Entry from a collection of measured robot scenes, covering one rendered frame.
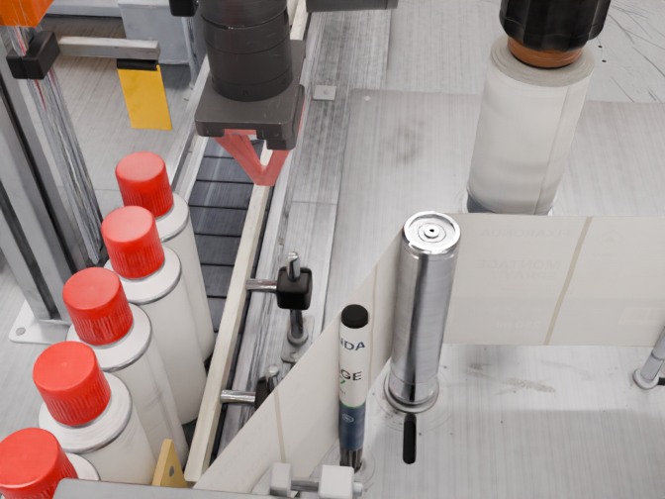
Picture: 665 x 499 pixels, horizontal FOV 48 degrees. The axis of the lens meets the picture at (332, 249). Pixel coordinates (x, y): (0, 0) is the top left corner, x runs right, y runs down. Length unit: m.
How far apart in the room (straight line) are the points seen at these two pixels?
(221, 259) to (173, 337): 0.21
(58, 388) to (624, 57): 0.91
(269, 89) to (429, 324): 0.19
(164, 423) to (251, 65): 0.25
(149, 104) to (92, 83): 0.51
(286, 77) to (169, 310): 0.17
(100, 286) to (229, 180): 0.38
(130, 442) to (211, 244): 0.32
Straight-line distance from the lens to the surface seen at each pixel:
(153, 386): 0.50
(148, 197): 0.51
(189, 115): 0.76
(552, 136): 0.67
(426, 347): 0.55
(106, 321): 0.45
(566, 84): 0.64
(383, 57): 1.07
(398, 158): 0.82
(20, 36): 0.53
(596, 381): 0.67
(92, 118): 1.01
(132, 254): 0.47
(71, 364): 0.42
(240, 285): 0.65
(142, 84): 0.55
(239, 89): 0.52
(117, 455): 0.46
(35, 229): 0.67
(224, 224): 0.76
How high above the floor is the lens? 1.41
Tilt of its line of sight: 47 degrees down
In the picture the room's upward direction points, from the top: straight up
